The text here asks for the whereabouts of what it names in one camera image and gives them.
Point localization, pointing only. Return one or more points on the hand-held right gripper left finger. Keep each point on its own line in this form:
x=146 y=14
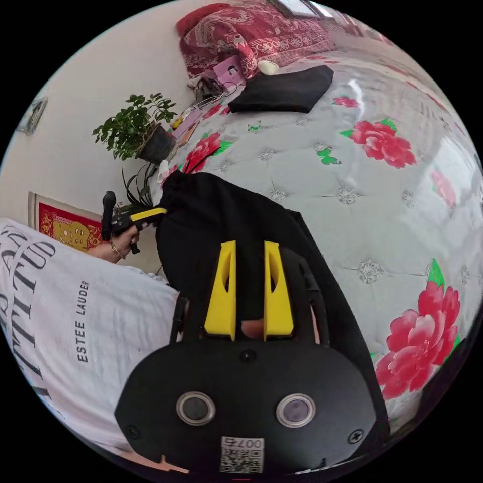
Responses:
x=222 y=294

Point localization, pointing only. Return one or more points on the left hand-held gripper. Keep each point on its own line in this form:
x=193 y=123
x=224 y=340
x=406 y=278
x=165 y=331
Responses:
x=121 y=223

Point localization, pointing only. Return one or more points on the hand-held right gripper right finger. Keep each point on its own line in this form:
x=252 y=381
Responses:
x=278 y=294

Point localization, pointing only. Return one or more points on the black sweatpants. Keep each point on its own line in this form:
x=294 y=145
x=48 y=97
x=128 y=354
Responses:
x=211 y=215

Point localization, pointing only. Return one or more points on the person's left forearm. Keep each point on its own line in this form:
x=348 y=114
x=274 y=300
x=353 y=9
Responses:
x=103 y=252

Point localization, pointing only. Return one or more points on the person's left hand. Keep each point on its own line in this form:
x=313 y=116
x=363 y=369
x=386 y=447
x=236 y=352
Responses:
x=123 y=243

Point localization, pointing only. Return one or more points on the person's right hand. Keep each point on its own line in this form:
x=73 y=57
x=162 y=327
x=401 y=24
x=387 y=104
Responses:
x=252 y=329

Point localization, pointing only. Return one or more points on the long-leaved green plant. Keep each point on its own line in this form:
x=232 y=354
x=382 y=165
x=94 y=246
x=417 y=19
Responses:
x=139 y=188

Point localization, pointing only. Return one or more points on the potted leafy green plant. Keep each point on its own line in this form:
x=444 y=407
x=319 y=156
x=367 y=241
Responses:
x=134 y=126

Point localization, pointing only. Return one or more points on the bed with floral quilt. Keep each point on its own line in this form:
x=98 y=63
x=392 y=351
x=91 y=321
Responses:
x=309 y=173

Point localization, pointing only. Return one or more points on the person's body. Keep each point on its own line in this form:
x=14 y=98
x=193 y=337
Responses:
x=75 y=320

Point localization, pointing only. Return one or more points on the pink carton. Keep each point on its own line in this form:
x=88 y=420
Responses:
x=228 y=71

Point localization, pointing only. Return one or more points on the folded black garment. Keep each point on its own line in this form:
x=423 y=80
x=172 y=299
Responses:
x=283 y=91

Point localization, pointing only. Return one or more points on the white cup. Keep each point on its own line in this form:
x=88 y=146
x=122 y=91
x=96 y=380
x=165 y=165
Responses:
x=268 y=67

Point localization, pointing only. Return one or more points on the red patterned rolled blanket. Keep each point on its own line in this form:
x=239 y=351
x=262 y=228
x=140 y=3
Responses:
x=249 y=36

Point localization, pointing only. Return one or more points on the red and gold wall hanging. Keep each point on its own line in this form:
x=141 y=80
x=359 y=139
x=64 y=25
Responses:
x=64 y=224

